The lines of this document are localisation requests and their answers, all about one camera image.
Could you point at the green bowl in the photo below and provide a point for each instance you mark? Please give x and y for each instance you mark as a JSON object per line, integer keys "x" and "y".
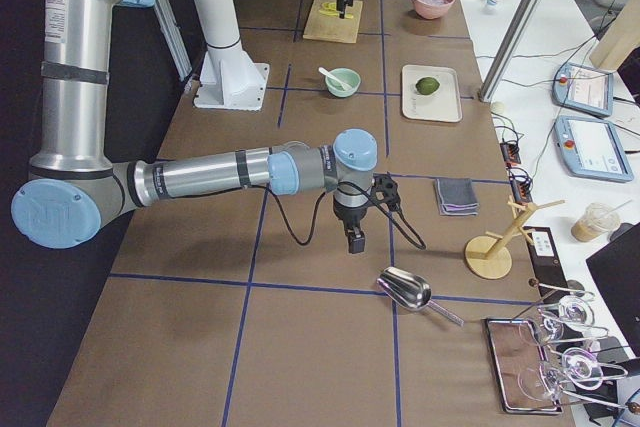
{"x": 348, "y": 76}

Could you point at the white plastic spoon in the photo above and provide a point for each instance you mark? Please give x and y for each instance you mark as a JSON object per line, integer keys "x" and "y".
{"x": 329, "y": 75}

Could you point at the yellow plastic knife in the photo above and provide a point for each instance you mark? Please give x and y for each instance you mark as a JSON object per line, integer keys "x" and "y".
{"x": 334, "y": 13}

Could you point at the bamboo cutting board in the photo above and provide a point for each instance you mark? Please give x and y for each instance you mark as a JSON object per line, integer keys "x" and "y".
{"x": 333, "y": 29}

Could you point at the metal scoop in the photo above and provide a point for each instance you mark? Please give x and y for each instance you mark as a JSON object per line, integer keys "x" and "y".
{"x": 412, "y": 292}

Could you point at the grey folded cloth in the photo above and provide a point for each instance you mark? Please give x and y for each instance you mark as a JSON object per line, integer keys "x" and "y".
{"x": 456, "y": 197}

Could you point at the green avocado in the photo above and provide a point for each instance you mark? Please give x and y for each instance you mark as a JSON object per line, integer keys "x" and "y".
{"x": 427, "y": 86}

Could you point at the wooden paper towel stand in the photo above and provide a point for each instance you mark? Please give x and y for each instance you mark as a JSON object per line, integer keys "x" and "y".
{"x": 487, "y": 255}

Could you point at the white pillar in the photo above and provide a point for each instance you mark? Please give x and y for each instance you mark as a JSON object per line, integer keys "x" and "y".
{"x": 229, "y": 79}

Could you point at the white rabbit tray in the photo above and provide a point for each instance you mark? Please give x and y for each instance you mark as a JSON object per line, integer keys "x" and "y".
{"x": 442, "y": 105}

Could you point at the black label box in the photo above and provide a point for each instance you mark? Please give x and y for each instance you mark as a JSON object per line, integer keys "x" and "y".
{"x": 544, "y": 257}

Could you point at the wine glass rack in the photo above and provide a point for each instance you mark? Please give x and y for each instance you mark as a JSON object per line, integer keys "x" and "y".
{"x": 540, "y": 357}

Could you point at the iced coffee cup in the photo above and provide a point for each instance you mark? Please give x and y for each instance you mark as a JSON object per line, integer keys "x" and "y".
{"x": 598, "y": 219}

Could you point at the upper teach pendant tablet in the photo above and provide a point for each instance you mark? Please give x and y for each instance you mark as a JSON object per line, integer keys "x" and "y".
{"x": 584, "y": 89}

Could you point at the teach pendant tablet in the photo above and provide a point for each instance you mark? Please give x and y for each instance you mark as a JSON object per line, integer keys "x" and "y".
{"x": 590, "y": 148}
{"x": 584, "y": 89}

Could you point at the lower teach pendant tablet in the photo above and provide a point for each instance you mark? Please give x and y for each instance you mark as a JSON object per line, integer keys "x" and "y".
{"x": 590, "y": 148}

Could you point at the aluminium frame post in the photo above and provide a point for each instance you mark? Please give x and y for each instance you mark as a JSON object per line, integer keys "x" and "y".
{"x": 511, "y": 40}

